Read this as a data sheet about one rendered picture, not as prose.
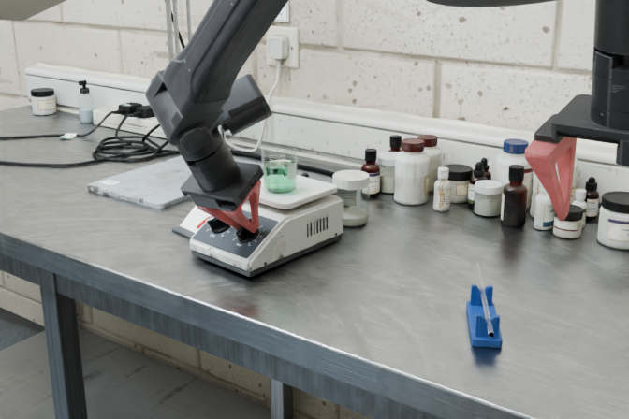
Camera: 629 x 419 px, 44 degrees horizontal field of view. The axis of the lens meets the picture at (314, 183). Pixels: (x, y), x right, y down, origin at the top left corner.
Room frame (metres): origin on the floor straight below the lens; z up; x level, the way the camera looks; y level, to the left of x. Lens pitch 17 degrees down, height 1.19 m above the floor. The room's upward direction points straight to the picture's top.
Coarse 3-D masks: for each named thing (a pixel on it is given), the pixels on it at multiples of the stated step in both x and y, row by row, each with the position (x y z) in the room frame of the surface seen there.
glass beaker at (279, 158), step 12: (264, 144) 1.12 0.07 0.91; (276, 144) 1.12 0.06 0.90; (288, 144) 1.08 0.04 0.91; (264, 156) 1.09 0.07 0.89; (276, 156) 1.08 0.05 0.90; (288, 156) 1.08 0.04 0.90; (264, 168) 1.09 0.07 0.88; (276, 168) 1.08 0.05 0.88; (288, 168) 1.08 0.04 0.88; (264, 180) 1.09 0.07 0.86; (276, 180) 1.08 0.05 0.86; (288, 180) 1.08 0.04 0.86; (276, 192) 1.08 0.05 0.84; (288, 192) 1.08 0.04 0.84
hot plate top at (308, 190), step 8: (304, 184) 1.13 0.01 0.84; (312, 184) 1.13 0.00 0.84; (320, 184) 1.13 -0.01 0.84; (328, 184) 1.13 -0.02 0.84; (264, 192) 1.10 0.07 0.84; (304, 192) 1.10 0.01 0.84; (312, 192) 1.10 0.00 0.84; (320, 192) 1.10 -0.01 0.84; (328, 192) 1.11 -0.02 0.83; (264, 200) 1.07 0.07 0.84; (272, 200) 1.06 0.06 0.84; (280, 200) 1.06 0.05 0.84; (288, 200) 1.06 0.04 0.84; (296, 200) 1.06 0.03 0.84; (304, 200) 1.07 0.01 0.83; (312, 200) 1.08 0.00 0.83; (280, 208) 1.05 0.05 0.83; (288, 208) 1.04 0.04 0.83
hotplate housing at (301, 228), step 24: (264, 216) 1.05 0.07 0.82; (288, 216) 1.04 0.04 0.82; (312, 216) 1.07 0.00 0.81; (336, 216) 1.11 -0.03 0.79; (192, 240) 1.06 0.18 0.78; (264, 240) 1.01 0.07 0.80; (288, 240) 1.04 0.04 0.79; (312, 240) 1.07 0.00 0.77; (216, 264) 1.03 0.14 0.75; (240, 264) 0.99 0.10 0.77; (264, 264) 1.00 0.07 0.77
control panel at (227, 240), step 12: (204, 228) 1.07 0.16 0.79; (228, 228) 1.05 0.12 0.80; (264, 228) 1.03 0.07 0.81; (204, 240) 1.05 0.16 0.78; (216, 240) 1.04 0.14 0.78; (228, 240) 1.03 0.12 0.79; (252, 240) 1.01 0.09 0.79; (228, 252) 1.01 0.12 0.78; (240, 252) 1.00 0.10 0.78; (252, 252) 0.99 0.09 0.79
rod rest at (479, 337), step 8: (472, 288) 0.88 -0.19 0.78; (488, 288) 0.88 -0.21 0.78; (472, 296) 0.88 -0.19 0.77; (480, 296) 0.88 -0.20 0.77; (488, 296) 0.88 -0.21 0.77; (472, 304) 0.88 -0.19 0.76; (480, 304) 0.88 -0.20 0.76; (488, 304) 0.88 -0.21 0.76; (472, 312) 0.86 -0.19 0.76; (480, 312) 0.86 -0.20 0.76; (472, 320) 0.84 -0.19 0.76; (480, 320) 0.80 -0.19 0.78; (496, 320) 0.80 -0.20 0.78; (472, 328) 0.82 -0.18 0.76; (480, 328) 0.80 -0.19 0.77; (496, 328) 0.80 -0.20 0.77; (472, 336) 0.80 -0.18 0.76; (480, 336) 0.80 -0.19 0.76; (488, 336) 0.80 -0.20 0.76; (496, 336) 0.80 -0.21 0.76; (472, 344) 0.80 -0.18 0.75; (480, 344) 0.79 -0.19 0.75; (488, 344) 0.79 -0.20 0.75; (496, 344) 0.79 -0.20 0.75
